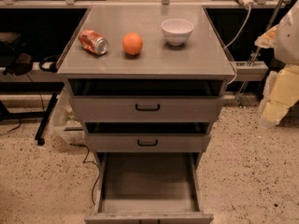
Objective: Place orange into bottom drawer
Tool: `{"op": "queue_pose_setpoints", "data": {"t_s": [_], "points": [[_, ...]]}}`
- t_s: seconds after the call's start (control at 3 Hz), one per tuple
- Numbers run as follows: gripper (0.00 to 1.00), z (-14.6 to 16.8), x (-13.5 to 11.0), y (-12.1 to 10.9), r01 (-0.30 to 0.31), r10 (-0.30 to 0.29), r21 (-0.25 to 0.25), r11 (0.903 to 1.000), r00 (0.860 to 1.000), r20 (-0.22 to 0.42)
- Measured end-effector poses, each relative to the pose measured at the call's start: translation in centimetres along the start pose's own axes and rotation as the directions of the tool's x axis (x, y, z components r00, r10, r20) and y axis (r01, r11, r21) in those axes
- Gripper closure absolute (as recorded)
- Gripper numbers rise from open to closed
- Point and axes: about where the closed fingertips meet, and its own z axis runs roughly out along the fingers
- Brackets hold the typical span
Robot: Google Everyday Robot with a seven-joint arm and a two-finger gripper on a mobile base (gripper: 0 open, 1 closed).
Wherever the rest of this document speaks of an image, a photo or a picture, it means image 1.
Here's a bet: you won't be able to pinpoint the white ceramic bowl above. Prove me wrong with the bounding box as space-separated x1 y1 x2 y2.
161 19 193 46

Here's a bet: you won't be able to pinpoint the metal pole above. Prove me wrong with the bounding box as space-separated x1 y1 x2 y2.
235 0 292 101

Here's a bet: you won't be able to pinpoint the black headphones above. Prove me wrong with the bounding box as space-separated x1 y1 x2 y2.
39 55 60 73

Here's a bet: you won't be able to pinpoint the grey top drawer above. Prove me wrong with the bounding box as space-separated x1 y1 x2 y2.
69 79 223 122

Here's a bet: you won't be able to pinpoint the grey open bottom drawer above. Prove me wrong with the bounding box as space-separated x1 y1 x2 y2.
84 153 213 224

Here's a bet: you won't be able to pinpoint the clear plastic bin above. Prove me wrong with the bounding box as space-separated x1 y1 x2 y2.
50 88 85 145

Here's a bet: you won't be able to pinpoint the orange fruit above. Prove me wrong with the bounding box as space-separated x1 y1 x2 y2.
121 33 143 56

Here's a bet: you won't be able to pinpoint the red soda can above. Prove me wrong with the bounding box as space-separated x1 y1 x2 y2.
78 30 108 55

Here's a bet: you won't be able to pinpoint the dark bag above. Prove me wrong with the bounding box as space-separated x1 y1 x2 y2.
0 32 33 76

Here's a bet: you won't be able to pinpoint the black floor cable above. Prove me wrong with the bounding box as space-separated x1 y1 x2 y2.
69 143 101 206

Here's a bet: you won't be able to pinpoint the grey drawer cabinet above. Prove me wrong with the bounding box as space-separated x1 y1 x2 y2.
56 5 236 224

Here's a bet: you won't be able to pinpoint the black stand leg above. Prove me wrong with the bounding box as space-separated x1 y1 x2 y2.
35 93 57 146

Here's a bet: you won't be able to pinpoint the grey middle drawer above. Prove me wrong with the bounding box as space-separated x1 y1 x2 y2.
85 122 211 152

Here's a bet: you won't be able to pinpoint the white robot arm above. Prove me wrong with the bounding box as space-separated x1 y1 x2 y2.
255 1 299 128

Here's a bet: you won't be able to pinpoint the white power cable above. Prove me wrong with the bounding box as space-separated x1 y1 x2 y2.
222 4 252 86

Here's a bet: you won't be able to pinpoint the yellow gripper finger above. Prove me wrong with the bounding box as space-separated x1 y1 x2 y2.
258 64 299 128

